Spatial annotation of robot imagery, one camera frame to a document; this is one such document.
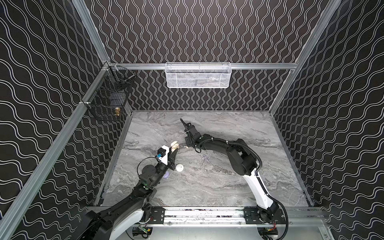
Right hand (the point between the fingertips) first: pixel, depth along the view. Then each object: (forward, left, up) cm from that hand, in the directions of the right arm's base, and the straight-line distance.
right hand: (191, 139), depth 105 cm
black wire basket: (+12, +50, +29) cm, 59 cm away
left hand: (-21, +5, +21) cm, 30 cm away
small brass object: (-1, +40, +30) cm, 50 cm away
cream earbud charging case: (-19, +7, +21) cm, 30 cm away
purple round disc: (-27, +14, +1) cm, 31 cm away
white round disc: (-22, +7, +1) cm, 23 cm away
